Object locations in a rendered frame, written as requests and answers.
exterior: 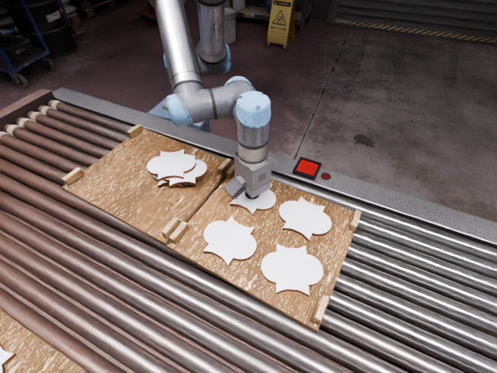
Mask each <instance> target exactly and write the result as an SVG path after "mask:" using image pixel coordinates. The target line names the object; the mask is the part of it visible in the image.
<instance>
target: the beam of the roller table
mask: <svg viewBox="0 0 497 373"><path fill-rule="evenodd" d="M53 95H54V97H55V99H56V101H61V102H64V103H65V104H68V105H70V106H73V107H77V108H79V109H82V110H86V111H87V112H91V113H94V114H96V115H100V116H103V117H105V118H109V119H112V120H114V121H118V122H121V123H123V124H127V125H130V126H132V127H134V126H135V125H137V124H141V126H142V128H144V129H146V130H149V131H152V132H155V133H157V134H159V135H162V136H165V137H167V138H171V139H172V140H175V141H178V142H181V143H183V144H186V145H189V146H191V147H195V148H198V149H201V150H204V151H207V152H210V153H213V154H215V155H219V156H222V157H224V158H230V159H232V160H233V161H234V153H235V152H238V142H237V141H233V140H230V139H227V138H224V137H220V136H218V135H214V134H211V133H208V132H204V131H202V130H197V129H195V128H192V127H188V126H175V125H174V124H173V123H172V122H171V121H169V120H166V119H164V118H159V117H157V116H154V115H150V114H147V113H144V112H141V111H137V110H134V109H131V108H128V107H124V106H121V105H119V104H114V103H112V102H109V101H105V100H102V99H99V98H96V97H92V96H90V95H86V94H83V93H79V92H76V91H74V90H69V89H67V88H64V87H61V88H59V89H57V90H56V91H54V92H53ZM268 158H269V159H270V160H271V161H272V167H271V173H273V174H275V175H279V176H282V177H284V178H287V179H290V180H292V181H296V182H299V183H301V184H305V185H308V186H310V187H314V188H317V189H321V190H323V191H326V192H329V193H332V194H335V195H338V196H341V197H343V198H347V199H350V200H352V201H356V202H359V203H361V204H365V205H368V206H372V207H374V208H377V209H380V210H382V211H385V212H389V213H391V214H394V215H398V216H400V217H403V218H407V219H409V220H412V221H415V222H418V223H421V224H424V225H427V226H431V227H433V228H436V229H440V230H442V231H445V232H449V233H451V234H454V235H458V236H460V237H463V238H466V239H469V240H472V241H475V242H478V243H481V244H484V245H486V246H490V247H492V248H495V249H497V223H496V222H493V221H489V220H486V219H483V218H480V217H476V216H474V215H470V214H467V213H464V212H460V211H458V210H455V209H451V208H448V207H446V206H441V205H438V204H435V203H432V202H429V201H425V200H422V199H420V198H415V197H413V196H410V195H406V194H403V193H400V192H397V191H393V190H391V189H387V188H384V187H381V186H377V185H375V184H370V183H368V182H365V181H361V180H358V179H355V178H352V177H348V176H346V175H342V174H339V173H336V172H332V171H330V170H327V169H323V168H320V169H319V172H318V174H317V176H316V179H315V181H312V180H310V179H307V178H304V177H301V176H298V175H295V174H292V173H293V169H294V168H295V166H296V164H297V162H298V161H297V160H294V159H292V158H287V157H285V156H282V155H278V154H275V153H272V152H269V151H268ZM324 172H326V173H328V174H329V175H330V176H331V178H330V179H328V180H325V179H323V178H322V177H321V174H322V173H324Z"/></svg>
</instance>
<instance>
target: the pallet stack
mask: <svg viewBox="0 0 497 373"><path fill-rule="evenodd" d="M129 1H131V0H124V1H122V2H119V3H117V4H115V2H114V0H70V1H69V2H68V3H67V4H68V5H71V6H73V7H76V10H75V11H74V13H77V14H78V15H80V14H82V13H85V14H84V15H85V16H86V17H85V18H86V19H90V18H92V17H95V16H98V15H100V14H102V13H105V12H107V11H109V10H112V9H114V8H116V7H119V6H121V5H122V4H126V3H127V2H129ZM104 4H105V5H106V7H107V8H106V9H103V10H101V11H98V12H97V13H95V12H94V10H93V9H94V8H96V7H100V6H101V5H104Z"/></svg>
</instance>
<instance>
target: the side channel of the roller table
mask: <svg viewBox="0 0 497 373"><path fill-rule="evenodd" d="M50 100H55V101H56V99H55V97H54V95H53V93H52V92H51V91H50V90H46V89H43V88H41V89H40V90H37V91H36V92H34V93H32V94H30V95H28V96H26V97H24V98H22V99H20V100H18V101H16V102H14V103H12V104H10V105H8V106H6V107H5V108H3V109H1V110H0V131H1V132H4V126H5V125H7V124H15V125H16V120H17V118H27V114H28V112H31V111H33V112H38V108H39V107H40V106H42V105H44V106H48V102H49V101H50Z"/></svg>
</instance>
